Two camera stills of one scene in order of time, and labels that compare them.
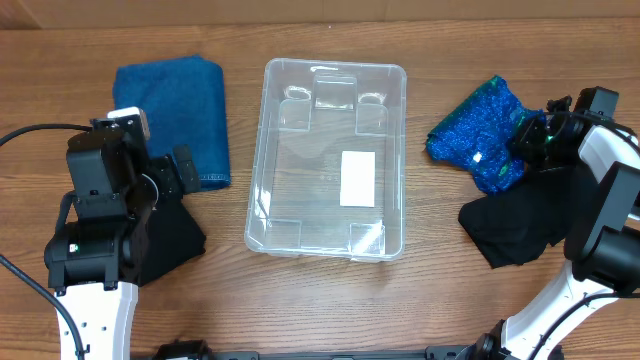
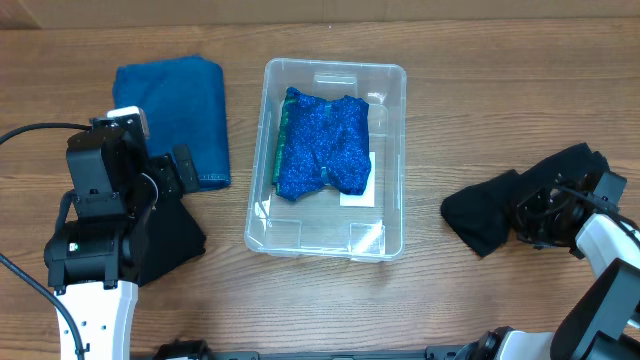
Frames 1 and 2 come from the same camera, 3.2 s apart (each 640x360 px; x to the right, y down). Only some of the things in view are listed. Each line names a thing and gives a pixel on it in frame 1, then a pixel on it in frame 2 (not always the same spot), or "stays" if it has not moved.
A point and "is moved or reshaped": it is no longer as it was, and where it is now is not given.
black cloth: x=173 y=238 stays
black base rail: x=198 y=350 stays
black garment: x=515 y=225 is moved or reshaped
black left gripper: x=172 y=187 stays
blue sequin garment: x=478 y=135 -> x=322 y=141
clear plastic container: x=330 y=174 stays
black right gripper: x=519 y=141 -> x=538 y=240
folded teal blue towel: x=183 y=101 stays
